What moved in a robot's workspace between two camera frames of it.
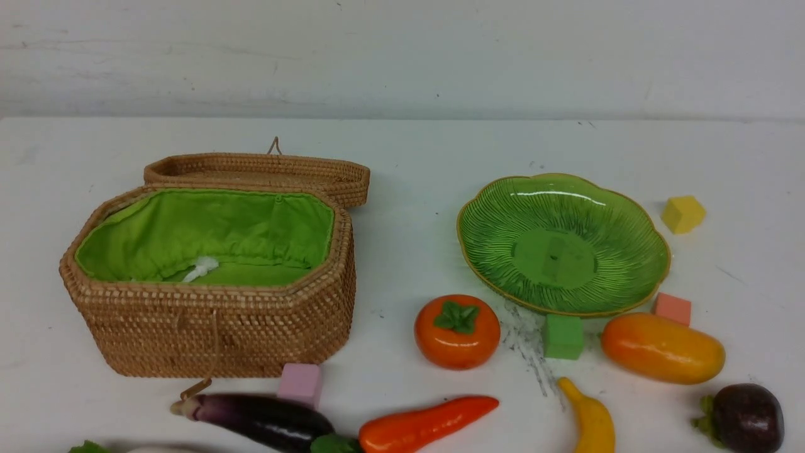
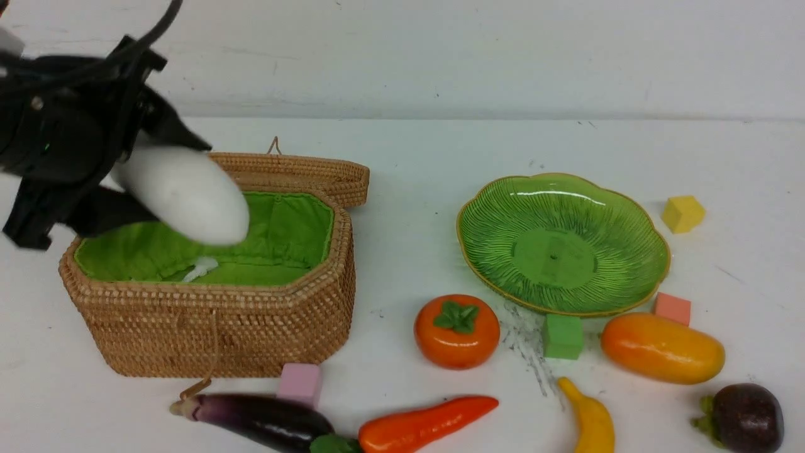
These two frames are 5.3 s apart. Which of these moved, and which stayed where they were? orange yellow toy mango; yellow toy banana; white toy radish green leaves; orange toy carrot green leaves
Moved: white toy radish green leaves
Stayed: yellow toy banana; orange toy carrot green leaves; orange yellow toy mango
